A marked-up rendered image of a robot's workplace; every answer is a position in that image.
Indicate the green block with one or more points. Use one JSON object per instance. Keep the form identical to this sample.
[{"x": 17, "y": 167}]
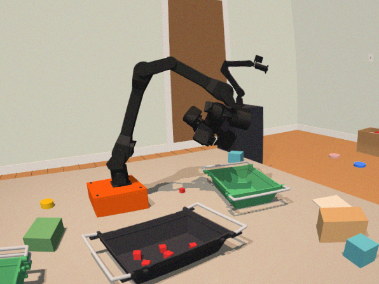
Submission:
[{"x": 44, "y": 234}]

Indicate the teal cube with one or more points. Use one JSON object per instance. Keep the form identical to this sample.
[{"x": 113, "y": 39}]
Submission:
[
  {"x": 235, "y": 156},
  {"x": 360, "y": 250}
]

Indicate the yellow short cylinder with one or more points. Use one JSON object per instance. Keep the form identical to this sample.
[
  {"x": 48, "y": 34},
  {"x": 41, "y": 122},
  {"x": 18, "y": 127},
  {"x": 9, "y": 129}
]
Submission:
[{"x": 46, "y": 203}]

